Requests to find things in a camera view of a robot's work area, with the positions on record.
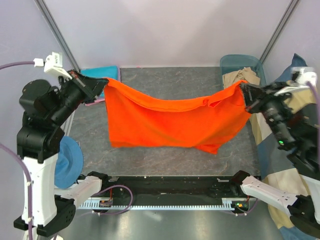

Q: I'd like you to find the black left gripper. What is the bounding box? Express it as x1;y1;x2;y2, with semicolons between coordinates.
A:
52;66;111;122

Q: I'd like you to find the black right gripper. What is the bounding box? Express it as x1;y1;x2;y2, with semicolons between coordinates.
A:
237;79;292;145

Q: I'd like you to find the orange t-shirt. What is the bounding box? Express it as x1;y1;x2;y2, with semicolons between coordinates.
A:
104;79;251;154

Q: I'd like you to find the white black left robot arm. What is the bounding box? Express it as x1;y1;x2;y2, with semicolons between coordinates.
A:
13;70;110;237

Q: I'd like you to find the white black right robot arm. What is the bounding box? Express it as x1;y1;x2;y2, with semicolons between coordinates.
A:
229;82;320;238

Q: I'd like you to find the folded pink t-shirt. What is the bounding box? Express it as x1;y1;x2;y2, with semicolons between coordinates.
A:
84;98;105;107

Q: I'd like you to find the crumpled beige t-shirt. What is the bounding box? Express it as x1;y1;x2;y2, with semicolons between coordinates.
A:
222;67;260;89

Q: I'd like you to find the folded turquoise t-shirt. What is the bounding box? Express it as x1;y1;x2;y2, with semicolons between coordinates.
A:
80;65;120;81

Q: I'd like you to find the folded purple t-shirt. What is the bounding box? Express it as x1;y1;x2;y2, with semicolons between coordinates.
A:
100;66;122;98

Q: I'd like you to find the teal plastic bin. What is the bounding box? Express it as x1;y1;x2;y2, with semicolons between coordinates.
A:
220;54;266;89

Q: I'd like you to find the blue beige checkered pillow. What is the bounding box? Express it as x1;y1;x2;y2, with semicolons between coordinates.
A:
250;53;319;240

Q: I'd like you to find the crumpled blue cloth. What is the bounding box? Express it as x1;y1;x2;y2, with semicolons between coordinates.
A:
54;136;84;189

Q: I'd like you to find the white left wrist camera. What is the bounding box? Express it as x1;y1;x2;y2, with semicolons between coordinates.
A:
33;51;72;80

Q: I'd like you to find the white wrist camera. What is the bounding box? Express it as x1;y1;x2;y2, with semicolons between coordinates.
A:
274;67;318;96
33;51;72;80

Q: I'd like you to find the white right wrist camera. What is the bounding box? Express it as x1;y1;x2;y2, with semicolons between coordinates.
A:
274;67;318;96

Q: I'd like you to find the left aluminium frame post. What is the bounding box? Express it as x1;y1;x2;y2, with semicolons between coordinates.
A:
34;0;81;71

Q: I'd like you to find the aluminium frame post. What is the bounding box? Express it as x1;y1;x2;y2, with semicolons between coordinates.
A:
259;0;301;64
34;0;81;71

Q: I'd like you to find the right aluminium frame post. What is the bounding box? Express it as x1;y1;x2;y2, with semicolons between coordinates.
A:
259;0;301;64

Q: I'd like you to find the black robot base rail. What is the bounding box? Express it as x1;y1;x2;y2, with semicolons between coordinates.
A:
98;176;248;206

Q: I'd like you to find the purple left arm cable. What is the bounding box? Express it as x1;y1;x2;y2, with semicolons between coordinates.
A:
0;61;36;240

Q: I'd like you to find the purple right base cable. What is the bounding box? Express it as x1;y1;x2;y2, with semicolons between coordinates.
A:
222;197;262;218

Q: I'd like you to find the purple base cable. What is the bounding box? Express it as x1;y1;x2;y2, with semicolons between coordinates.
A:
91;184;135;217
222;197;262;218

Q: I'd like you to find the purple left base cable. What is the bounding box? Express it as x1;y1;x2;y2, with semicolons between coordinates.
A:
91;184;135;217

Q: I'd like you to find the grey slotted cable duct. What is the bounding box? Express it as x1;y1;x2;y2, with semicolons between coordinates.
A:
78;198;249;211

